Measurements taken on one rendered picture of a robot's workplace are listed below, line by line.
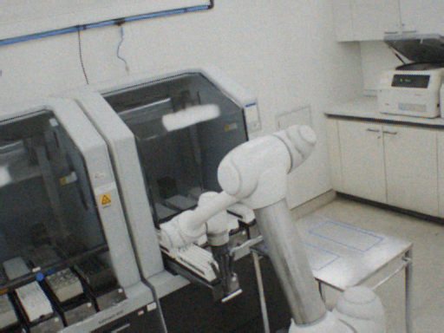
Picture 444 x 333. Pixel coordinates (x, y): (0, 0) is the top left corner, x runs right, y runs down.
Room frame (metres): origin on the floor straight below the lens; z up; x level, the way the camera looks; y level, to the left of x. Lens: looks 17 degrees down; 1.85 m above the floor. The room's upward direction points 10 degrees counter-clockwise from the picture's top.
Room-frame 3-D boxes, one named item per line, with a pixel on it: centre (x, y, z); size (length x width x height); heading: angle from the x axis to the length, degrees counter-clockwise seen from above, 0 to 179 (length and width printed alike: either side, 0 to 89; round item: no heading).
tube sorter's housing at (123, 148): (2.54, 0.34, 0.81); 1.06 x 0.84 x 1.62; 33
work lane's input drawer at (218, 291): (1.98, 0.25, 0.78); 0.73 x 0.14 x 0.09; 33
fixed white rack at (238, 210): (2.39, -0.03, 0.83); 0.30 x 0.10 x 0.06; 33
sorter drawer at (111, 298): (2.04, 0.76, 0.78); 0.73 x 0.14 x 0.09; 33
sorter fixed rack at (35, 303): (1.76, 0.95, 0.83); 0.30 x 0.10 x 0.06; 33
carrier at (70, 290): (1.76, 0.76, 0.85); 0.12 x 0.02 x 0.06; 124
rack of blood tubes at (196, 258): (1.87, 0.18, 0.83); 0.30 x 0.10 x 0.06; 33
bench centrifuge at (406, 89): (3.65, -1.77, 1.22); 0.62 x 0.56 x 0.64; 121
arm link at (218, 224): (1.69, 0.08, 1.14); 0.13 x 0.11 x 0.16; 129
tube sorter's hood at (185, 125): (2.38, 0.23, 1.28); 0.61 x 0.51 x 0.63; 123
